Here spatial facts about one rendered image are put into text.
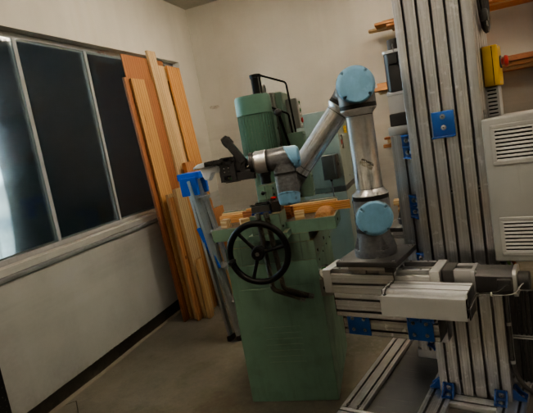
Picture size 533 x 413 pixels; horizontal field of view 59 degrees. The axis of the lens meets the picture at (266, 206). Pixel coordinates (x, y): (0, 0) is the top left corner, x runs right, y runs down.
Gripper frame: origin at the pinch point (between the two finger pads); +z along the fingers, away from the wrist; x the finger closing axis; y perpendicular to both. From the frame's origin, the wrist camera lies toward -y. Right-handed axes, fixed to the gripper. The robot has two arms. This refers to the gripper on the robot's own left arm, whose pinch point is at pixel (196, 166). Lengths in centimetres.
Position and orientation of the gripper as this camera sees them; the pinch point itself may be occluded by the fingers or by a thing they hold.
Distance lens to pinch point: 163.3
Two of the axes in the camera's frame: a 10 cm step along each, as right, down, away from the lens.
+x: 1.6, -0.3, 9.9
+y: 1.5, 9.9, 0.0
